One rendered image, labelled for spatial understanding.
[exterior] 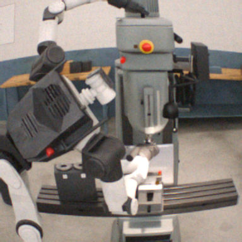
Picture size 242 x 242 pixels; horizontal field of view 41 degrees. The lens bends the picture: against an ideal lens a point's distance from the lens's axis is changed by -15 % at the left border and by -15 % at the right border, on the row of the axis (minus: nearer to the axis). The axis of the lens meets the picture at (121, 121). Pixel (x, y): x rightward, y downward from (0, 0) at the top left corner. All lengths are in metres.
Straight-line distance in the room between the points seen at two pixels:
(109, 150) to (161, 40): 0.52
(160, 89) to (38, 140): 0.70
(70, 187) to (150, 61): 0.79
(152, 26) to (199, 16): 4.54
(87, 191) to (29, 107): 0.85
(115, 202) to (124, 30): 0.70
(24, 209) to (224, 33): 5.21
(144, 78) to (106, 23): 4.32
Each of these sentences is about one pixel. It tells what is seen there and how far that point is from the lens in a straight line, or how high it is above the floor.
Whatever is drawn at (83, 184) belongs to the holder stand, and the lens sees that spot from 1.94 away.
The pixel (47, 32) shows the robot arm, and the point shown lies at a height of 1.87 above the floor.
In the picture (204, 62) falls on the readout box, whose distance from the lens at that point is 1.99.
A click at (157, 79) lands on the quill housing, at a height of 1.58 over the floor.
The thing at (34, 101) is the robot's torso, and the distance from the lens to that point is 1.22.
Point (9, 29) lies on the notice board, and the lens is 6.39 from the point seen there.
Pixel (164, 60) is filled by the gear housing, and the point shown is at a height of 1.68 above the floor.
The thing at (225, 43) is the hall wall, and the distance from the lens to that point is 6.17.
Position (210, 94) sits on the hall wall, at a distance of 6.24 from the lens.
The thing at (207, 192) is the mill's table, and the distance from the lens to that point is 2.02.
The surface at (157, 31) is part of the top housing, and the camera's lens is 1.51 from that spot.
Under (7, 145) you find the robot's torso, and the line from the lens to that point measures 1.36.
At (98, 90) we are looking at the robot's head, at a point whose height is 1.62.
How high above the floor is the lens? 1.95
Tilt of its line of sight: 19 degrees down
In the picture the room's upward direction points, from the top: 3 degrees counter-clockwise
